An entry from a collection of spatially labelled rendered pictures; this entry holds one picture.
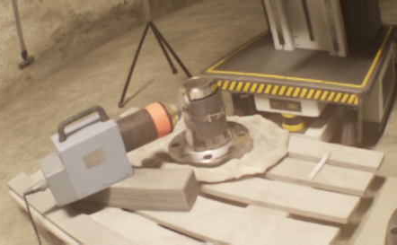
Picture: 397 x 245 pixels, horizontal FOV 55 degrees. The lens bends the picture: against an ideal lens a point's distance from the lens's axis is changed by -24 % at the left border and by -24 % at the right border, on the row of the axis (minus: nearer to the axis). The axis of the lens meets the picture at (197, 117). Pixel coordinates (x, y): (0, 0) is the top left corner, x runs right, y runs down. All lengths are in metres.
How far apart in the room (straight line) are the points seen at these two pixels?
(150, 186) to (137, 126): 0.18
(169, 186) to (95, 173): 0.22
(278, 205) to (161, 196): 0.33
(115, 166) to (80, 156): 0.12
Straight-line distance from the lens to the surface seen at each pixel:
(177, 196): 1.29
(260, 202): 1.30
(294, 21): 1.84
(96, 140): 1.30
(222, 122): 1.48
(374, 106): 1.70
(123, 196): 1.37
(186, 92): 1.43
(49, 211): 1.48
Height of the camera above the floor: 0.91
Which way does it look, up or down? 24 degrees down
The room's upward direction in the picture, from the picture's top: 13 degrees counter-clockwise
